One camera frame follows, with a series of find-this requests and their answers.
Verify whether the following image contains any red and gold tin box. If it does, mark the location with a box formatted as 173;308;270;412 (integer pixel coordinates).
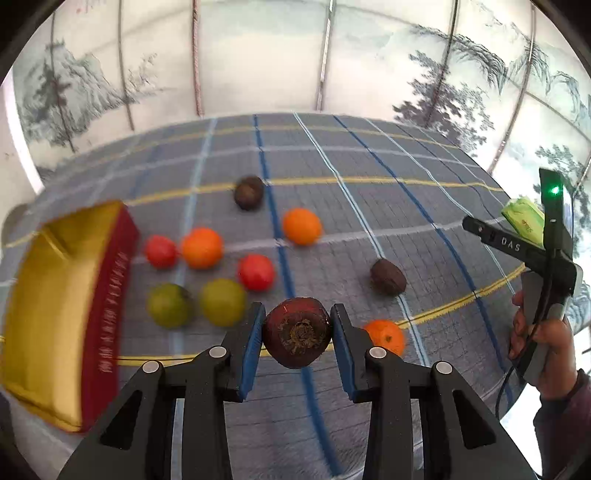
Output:
0;200;140;433

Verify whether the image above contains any green fruit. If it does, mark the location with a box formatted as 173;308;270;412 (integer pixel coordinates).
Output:
147;283;195;329
199;279;247;328

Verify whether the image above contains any green packet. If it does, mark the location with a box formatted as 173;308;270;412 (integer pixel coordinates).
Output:
501;196;546;245

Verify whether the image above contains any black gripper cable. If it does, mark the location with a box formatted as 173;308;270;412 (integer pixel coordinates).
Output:
495;217;561;421

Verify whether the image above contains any person's right forearm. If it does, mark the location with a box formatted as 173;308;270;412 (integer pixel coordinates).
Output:
533;368;591;480

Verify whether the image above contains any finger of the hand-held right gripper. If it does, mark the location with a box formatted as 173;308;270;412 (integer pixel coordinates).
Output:
462;216;548;274

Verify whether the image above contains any dark brown mangosteen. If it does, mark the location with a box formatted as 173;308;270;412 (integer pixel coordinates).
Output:
370;258;407;295
233;176;266;211

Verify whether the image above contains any orange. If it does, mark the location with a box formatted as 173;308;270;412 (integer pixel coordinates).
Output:
181;227;225;270
364;319;406;357
283;208;323;246

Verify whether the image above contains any red tomato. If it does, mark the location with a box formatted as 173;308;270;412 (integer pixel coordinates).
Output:
238;254;276;292
144;235;178;269

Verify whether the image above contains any dark red mangosteen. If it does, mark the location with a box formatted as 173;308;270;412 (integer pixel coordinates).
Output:
262;298;333;369

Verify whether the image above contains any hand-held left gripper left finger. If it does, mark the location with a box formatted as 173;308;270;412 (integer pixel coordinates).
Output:
58;302;266;480

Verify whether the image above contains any painted folding screen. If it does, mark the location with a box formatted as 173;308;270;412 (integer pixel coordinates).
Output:
9;0;591;324

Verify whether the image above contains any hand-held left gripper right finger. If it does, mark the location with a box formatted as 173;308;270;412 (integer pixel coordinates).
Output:
330;303;539;480

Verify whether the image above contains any plaid tablecloth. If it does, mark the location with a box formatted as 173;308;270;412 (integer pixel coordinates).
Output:
0;112;532;480

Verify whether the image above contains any person's right hand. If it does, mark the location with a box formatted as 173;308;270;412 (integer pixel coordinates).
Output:
509;292;578;400

